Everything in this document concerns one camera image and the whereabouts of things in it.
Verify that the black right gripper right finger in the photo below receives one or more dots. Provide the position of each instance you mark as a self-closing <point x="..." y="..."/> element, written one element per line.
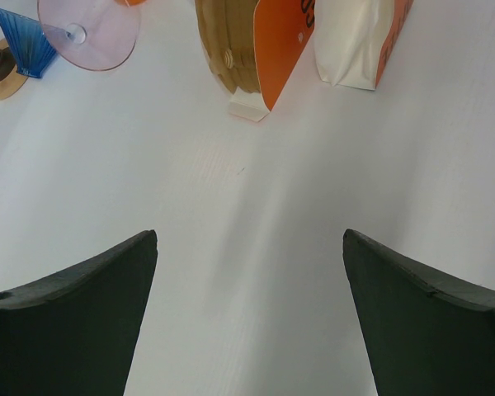
<point x="426" y="332"/>

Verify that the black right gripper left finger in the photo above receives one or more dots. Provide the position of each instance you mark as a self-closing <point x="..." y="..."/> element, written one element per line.
<point x="74" y="332"/>

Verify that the blue ribbed glass dripper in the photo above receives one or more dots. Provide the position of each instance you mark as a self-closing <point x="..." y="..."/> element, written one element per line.
<point x="27" y="42"/>

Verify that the pink glass dripper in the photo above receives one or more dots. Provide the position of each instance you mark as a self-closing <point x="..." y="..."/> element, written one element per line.
<point x="93" y="35"/>

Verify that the orange box of white filters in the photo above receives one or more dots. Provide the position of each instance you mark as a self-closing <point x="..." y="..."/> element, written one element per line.
<point x="354" y="39"/>

